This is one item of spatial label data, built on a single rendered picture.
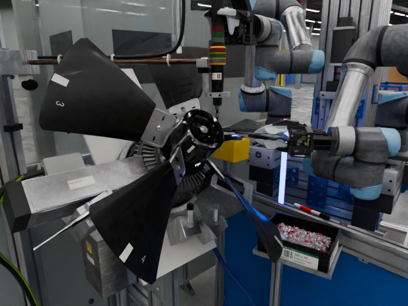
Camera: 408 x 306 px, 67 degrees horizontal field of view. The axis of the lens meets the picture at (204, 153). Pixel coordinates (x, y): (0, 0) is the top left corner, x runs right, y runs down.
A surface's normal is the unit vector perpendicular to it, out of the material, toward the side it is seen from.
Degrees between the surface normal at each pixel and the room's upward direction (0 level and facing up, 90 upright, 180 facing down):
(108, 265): 90
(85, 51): 68
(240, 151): 90
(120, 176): 50
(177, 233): 84
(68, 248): 90
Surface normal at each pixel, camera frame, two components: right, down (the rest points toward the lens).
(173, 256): 0.51, -0.47
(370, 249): -0.74, 0.18
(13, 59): -0.22, 0.27
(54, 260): 0.67, 0.20
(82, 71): 0.35, -0.01
